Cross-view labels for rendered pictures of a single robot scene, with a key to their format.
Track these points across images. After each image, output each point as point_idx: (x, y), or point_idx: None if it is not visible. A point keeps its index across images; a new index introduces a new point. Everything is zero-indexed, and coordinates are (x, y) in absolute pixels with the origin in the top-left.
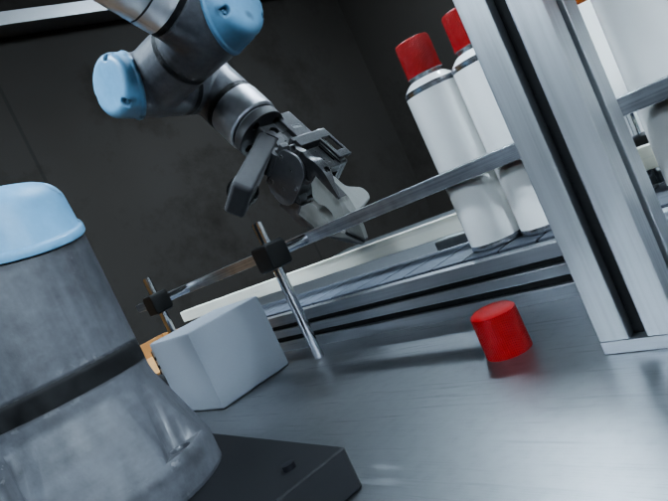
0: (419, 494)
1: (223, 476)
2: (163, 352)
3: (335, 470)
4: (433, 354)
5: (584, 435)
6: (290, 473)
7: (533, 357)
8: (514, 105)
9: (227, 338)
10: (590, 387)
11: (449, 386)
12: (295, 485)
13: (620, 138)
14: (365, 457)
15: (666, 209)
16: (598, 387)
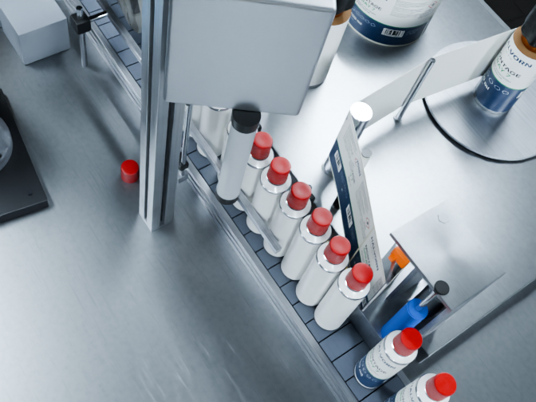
0: (59, 225)
1: (9, 170)
2: (2, 14)
3: (41, 203)
4: (115, 142)
5: (102, 242)
6: (29, 197)
7: (129, 190)
8: (142, 175)
9: (39, 37)
10: (122, 224)
11: (101, 176)
12: (28, 206)
13: (167, 196)
14: (57, 191)
15: (202, 183)
16: (123, 226)
